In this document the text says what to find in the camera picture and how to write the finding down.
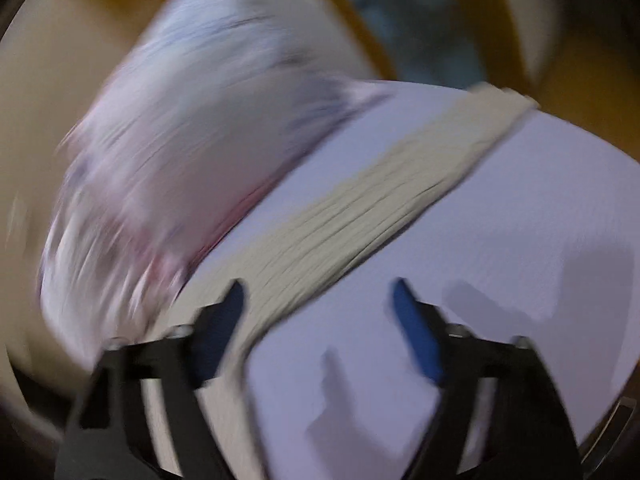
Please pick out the pink floral duvet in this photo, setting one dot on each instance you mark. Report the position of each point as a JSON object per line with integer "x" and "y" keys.
{"x": 215, "y": 103}

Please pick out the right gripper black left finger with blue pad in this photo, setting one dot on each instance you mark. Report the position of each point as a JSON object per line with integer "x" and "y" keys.
{"x": 107, "y": 435}

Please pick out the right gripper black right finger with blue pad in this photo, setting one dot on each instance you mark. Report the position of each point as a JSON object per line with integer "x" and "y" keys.
{"x": 499, "y": 415}

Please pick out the beige cable knit sweater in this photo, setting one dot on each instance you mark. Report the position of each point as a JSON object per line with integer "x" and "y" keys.
{"x": 298, "y": 260}

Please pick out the lavender bed sheet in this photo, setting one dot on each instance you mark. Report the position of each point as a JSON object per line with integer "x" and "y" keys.
{"x": 541, "y": 240}

